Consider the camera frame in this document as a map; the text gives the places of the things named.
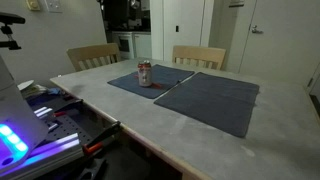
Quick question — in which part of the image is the red plastic straw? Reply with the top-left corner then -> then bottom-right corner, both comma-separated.
134,75 -> 162,89

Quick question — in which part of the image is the red and silver soda can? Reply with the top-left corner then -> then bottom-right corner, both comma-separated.
138,60 -> 152,87

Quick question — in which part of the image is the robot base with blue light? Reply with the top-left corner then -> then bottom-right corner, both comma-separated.
0,56 -> 48,174

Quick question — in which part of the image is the dark blue cloth mat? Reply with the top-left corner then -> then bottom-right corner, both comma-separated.
108,64 -> 194,99

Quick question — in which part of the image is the white oven in kitchen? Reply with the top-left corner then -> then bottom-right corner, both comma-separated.
112,31 -> 135,59

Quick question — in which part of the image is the light wooden chair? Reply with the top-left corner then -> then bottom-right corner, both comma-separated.
67,43 -> 121,71
172,45 -> 226,70

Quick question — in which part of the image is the dark grey cloth mat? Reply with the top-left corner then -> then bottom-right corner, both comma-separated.
155,73 -> 260,138

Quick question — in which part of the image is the black orange bar clamp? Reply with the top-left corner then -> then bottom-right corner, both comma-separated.
82,121 -> 121,156

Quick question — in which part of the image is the white door with handle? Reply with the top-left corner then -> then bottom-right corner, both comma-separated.
240,0 -> 320,86

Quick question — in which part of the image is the white wall light switch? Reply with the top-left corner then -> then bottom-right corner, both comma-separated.
45,0 -> 62,13

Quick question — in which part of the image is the black camera on stand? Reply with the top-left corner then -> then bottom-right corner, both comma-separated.
0,12 -> 26,50

